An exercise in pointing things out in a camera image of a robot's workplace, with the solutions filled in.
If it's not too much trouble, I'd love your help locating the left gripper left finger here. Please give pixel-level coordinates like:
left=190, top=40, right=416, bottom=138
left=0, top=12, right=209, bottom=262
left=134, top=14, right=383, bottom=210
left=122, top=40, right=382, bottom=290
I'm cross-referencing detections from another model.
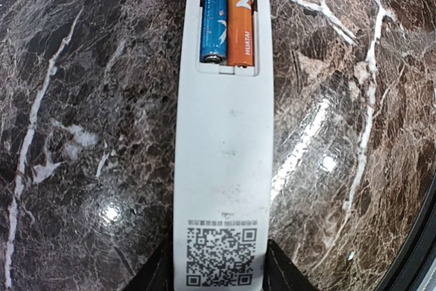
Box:
left=123, top=245, right=174, bottom=291

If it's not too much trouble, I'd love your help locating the orange battery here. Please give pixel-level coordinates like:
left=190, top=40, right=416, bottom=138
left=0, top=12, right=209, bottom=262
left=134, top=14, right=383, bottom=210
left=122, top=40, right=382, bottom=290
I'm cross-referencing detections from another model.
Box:
left=228, top=0, right=254, bottom=67

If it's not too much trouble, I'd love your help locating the black front rail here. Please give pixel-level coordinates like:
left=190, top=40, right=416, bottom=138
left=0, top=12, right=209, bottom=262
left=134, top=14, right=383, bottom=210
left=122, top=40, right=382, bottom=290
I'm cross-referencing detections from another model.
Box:
left=377, top=181, right=435, bottom=290

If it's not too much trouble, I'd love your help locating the white remote control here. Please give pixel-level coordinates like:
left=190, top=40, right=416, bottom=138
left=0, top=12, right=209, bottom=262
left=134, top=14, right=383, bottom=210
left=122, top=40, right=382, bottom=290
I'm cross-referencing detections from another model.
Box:
left=173, top=0, right=274, bottom=290

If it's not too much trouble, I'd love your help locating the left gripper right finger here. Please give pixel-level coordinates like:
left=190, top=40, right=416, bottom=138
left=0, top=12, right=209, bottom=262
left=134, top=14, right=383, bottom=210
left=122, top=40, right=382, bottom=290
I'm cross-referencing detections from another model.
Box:
left=262, top=239, right=317, bottom=291

